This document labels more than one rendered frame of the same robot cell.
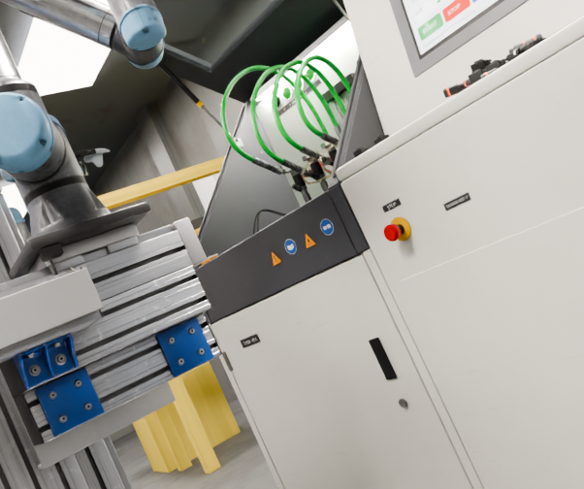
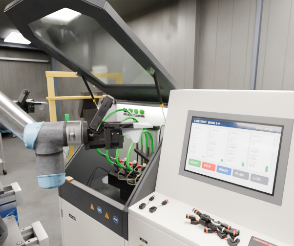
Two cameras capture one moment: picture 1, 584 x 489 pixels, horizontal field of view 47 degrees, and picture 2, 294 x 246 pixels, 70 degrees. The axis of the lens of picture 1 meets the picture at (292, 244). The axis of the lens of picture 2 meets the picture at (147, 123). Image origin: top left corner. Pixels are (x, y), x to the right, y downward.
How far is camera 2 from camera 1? 96 cm
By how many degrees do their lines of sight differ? 15
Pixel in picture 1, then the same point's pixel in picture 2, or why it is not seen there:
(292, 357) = (84, 236)
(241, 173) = not seen: hidden behind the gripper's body
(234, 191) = not seen: hidden behind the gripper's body
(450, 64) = (194, 184)
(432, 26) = (195, 163)
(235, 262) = (77, 192)
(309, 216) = (111, 210)
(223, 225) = (82, 155)
